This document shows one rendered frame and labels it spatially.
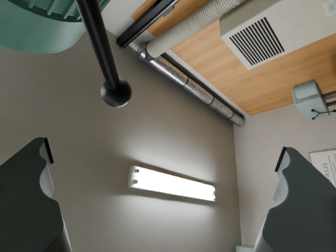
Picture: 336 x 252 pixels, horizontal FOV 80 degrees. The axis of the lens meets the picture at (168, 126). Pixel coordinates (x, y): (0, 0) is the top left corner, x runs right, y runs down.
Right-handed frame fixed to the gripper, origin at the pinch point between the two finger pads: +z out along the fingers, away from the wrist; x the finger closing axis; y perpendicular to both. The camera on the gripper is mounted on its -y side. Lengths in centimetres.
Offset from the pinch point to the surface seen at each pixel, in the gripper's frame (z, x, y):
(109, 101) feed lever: 10.2, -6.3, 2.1
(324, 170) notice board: 178, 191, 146
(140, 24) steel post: 189, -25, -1
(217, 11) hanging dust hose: 164, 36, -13
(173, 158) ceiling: 167, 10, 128
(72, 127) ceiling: 120, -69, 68
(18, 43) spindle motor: 15.2, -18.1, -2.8
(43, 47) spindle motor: 16.9, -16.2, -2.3
